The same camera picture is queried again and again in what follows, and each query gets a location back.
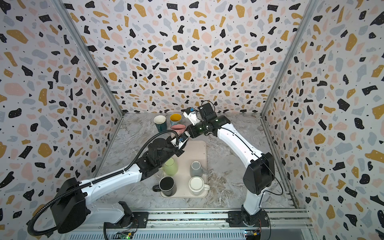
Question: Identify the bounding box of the pink patterned mug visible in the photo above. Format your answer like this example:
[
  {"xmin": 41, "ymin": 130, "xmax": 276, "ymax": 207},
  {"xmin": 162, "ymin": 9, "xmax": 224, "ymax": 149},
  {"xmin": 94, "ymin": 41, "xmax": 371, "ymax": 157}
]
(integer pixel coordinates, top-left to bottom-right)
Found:
[{"xmin": 171, "ymin": 124, "xmax": 187, "ymax": 136}]

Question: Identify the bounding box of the grey mug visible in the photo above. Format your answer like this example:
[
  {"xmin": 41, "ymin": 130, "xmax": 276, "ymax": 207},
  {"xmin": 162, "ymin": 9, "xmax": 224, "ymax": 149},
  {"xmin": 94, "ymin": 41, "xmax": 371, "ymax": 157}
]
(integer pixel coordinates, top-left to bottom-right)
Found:
[{"xmin": 190, "ymin": 161, "xmax": 207, "ymax": 178}]

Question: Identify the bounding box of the light blue butterfly mug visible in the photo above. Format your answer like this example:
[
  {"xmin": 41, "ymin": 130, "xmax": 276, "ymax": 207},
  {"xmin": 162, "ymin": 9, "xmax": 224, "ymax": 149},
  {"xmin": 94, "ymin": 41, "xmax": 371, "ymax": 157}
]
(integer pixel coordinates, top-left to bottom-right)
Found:
[{"xmin": 170, "ymin": 114, "xmax": 182, "ymax": 126}]

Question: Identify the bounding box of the dark green mug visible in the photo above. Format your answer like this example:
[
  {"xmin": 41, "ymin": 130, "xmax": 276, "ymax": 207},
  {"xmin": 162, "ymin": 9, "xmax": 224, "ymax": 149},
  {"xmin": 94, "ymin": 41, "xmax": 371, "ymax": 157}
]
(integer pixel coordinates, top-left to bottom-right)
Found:
[{"xmin": 154, "ymin": 115, "xmax": 168, "ymax": 133}]

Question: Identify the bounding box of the white mug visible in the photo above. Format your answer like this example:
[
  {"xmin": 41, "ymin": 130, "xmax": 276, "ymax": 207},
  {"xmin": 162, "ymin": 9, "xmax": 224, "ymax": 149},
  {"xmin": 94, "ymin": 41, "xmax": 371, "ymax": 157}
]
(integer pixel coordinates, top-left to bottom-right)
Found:
[{"xmin": 189, "ymin": 176, "xmax": 211, "ymax": 196}]

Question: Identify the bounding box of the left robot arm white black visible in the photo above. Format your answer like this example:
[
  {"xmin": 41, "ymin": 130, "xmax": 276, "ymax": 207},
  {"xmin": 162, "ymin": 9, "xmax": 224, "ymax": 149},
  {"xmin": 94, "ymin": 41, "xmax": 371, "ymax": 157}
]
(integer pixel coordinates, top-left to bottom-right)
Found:
[{"xmin": 51, "ymin": 134, "xmax": 189, "ymax": 234}]

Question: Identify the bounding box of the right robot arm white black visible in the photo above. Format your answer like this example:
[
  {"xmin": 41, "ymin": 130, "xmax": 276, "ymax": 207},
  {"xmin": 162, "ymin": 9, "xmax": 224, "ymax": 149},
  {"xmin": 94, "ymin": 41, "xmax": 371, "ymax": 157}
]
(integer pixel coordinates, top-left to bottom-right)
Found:
[{"xmin": 187, "ymin": 113, "xmax": 275, "ymax": 227}]

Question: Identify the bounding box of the light green mug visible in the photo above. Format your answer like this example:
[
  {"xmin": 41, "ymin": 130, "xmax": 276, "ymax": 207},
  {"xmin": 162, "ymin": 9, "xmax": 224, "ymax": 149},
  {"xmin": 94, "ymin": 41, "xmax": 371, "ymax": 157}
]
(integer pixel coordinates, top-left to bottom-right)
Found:
[{"xmin": 162, "ymin": 158, "xmax": 179, "ymax": 176}]

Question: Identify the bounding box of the black mug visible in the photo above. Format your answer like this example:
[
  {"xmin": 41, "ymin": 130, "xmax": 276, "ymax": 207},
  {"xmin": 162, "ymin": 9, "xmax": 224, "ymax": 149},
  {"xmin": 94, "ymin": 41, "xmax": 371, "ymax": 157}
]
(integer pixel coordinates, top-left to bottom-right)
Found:
[{"xmin": 152, "ymin": 176, "xmax": 177, "ymax": 197}]

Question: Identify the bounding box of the cream rectangular tray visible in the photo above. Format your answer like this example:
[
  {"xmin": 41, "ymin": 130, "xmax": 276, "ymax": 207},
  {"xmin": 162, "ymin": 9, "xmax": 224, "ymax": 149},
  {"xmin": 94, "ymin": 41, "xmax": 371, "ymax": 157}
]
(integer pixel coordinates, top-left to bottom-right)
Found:
[{"xmin": 160, "ymin": 141, "xmax": 209, "ymax": 199}]

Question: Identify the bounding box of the left green circuit board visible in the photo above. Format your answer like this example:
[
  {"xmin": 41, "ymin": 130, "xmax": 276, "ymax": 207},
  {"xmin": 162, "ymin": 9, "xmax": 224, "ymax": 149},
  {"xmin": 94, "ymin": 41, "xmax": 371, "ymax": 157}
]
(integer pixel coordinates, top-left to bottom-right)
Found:
[{"xmin": 115, "ymin": 231, "xmax": 135, "ymax": 240}]

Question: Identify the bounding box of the right circuit board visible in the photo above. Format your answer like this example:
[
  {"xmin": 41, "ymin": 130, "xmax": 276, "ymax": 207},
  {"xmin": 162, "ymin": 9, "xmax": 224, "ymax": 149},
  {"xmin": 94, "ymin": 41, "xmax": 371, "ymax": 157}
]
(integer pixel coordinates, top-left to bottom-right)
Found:
[{"xmin": 245, "ymin": 230, "xmax": 261, "ymax": 240}]

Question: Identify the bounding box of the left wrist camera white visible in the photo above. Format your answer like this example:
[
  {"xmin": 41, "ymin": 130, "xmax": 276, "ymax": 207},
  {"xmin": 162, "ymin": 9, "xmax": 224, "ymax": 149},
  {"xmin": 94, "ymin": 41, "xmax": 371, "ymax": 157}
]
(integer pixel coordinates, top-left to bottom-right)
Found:
[{"xmin": 178, "ymin": 132, "xmax": 190, "ymax": 149}]

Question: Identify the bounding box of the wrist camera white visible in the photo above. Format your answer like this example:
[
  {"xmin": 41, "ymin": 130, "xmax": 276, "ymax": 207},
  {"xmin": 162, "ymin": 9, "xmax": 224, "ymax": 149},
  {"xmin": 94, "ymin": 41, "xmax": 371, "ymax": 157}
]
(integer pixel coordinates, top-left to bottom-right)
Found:
[
  {"xmin": 178, "ymin": 132, "xmax": 190, "ymax": 149},
  {"xmin": 183, "ymin": 107, "xmax": 201, "ymax": 126}
]

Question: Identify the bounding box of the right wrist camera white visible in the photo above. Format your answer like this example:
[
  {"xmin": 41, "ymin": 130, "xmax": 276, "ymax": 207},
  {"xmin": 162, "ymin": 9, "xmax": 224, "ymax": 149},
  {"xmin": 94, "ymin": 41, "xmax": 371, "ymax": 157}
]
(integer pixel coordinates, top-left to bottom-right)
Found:
[{"xmin": 183, "ymin": 107, "xmax": 201, "ymax": 126}]

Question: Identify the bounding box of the left aluminium corner post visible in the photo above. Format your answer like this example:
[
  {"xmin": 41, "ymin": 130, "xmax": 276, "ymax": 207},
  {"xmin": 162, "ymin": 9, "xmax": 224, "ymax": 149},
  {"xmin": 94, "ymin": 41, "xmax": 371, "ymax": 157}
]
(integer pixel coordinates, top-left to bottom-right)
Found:
[{"xmin": 52, "ymin": 0, "xmax": 124, "ymax": 118}]

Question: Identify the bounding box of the aluminium corner post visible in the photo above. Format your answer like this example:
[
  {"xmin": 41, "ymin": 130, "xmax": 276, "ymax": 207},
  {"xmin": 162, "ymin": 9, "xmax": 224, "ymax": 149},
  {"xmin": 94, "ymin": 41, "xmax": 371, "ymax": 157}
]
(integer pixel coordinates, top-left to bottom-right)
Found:
[
  {"xmin": 261, "ymin": 0, "xmax": 319, "ymax": 119},
  {"xmin": 52, "ymin": 0, "xmax": 124, "ymax": 118}
]

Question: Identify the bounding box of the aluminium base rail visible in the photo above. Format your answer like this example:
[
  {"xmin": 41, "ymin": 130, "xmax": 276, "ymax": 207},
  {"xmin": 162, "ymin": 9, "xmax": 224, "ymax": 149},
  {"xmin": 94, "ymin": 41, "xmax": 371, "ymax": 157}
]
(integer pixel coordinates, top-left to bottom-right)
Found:
[{"xmin": 58, "ymin": 209, "xmax": 317, "ymax": 240}]

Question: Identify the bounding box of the right aluminium corner post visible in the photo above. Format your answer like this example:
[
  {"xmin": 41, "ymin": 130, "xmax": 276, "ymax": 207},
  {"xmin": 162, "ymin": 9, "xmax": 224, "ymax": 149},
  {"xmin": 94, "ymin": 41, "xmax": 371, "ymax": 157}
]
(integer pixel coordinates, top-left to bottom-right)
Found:
[{"xmin": 261, "ymin": 0, "xmax": 319, "ymax": 119}]

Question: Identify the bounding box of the left black corrugated cable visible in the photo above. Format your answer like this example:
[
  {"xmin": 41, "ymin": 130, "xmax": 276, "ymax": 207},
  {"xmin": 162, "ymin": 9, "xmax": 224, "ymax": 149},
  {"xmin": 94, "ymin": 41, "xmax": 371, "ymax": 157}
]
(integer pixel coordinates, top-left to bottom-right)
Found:
[{"xmin": 26, "ymin": 129, "xmax": 179, "ymax": 238}]

